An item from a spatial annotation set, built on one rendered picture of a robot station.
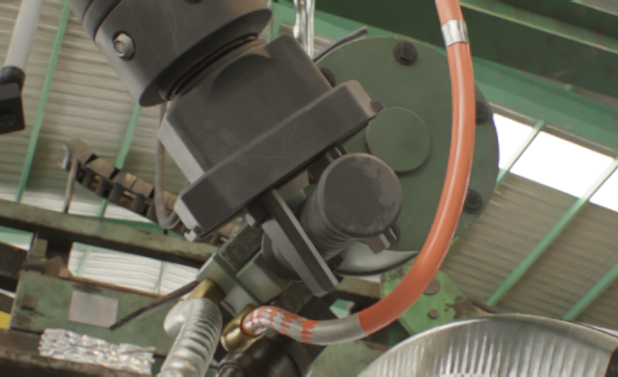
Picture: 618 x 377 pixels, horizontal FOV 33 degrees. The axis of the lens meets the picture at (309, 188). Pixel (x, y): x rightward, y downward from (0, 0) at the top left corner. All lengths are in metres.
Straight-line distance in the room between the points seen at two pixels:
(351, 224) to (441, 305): 1.38
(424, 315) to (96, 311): 0.57
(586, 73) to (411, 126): 3.36
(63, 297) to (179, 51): 1.17
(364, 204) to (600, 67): 3.54
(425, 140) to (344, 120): 0.14
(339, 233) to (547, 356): 0.20
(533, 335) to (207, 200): 0.24
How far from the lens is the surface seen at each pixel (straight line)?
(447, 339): 0.77
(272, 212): 0.53
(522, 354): 0.67
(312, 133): 0.54
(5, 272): 1.77
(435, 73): 0.70
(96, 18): 0.55
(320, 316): 0.80
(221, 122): 0.53
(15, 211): 1.77
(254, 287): 0.65
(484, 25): 3.78
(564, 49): 3.92
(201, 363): 0.49
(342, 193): 0.49
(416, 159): 0.67
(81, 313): 1.65
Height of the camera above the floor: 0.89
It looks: 41 degrees up
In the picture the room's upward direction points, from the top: straight up
